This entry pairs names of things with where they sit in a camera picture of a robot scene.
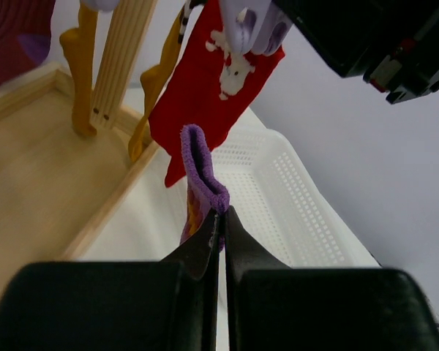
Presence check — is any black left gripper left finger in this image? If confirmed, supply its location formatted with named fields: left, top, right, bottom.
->
left=162, top=211, right=220, bottom=350

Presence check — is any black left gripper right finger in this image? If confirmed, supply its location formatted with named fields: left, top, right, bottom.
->
left=225, top=206, right=289, bottom=350

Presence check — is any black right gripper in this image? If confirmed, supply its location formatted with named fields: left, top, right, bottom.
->
left=275, top=0, right=439, bottom=105

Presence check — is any purple round clip hanger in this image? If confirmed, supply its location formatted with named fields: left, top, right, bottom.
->
left=82, top=0, right=293, bottom=56

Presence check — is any mustard sock brown cuff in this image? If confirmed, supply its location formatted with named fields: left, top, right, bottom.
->
left=128, top=1, right=205, bottom=162

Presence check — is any maroon purple striped sock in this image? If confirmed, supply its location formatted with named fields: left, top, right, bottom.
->
left=0, top=1, right=55, bottom=85

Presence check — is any mustard yellow sock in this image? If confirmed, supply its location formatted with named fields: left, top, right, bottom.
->
left=59, top=1, right=98, bottom=137

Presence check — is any white plastic basket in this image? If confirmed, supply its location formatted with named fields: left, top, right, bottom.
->
left=83, top=110, right=377, bottom=267

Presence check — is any wooden clothes rack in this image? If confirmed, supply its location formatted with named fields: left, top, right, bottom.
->
left=0, top=1, right=158, bottom=298

